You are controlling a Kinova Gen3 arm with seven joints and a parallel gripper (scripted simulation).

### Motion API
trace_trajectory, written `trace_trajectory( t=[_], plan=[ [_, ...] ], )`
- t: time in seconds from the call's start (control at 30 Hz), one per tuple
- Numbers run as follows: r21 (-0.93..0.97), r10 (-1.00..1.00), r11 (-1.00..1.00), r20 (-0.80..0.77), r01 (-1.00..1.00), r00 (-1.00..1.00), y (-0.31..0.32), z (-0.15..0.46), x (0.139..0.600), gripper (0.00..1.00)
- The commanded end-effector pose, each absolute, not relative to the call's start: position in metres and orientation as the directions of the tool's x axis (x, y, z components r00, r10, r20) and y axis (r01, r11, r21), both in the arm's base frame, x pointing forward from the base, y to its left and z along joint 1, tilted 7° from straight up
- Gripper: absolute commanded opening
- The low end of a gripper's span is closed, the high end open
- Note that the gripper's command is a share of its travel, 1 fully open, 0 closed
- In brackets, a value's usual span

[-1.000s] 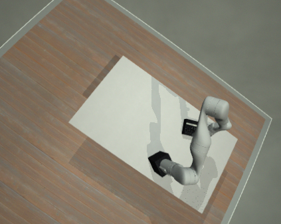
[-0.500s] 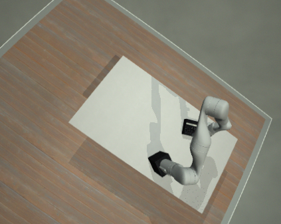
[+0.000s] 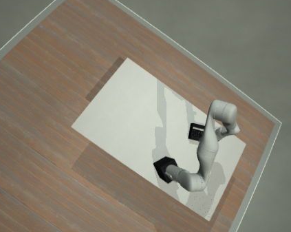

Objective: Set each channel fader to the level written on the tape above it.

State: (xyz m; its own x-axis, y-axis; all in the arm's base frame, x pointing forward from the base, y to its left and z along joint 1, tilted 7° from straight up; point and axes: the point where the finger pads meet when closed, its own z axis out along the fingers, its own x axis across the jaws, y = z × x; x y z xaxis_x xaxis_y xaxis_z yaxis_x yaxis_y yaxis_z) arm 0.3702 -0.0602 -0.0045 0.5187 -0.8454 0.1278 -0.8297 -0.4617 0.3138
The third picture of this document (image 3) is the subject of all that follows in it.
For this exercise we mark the black lighting desk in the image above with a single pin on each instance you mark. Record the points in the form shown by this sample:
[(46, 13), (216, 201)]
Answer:
[(195, 131)]

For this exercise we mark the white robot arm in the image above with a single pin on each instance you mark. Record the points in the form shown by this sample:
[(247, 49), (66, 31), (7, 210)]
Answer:
[(208, 146)]

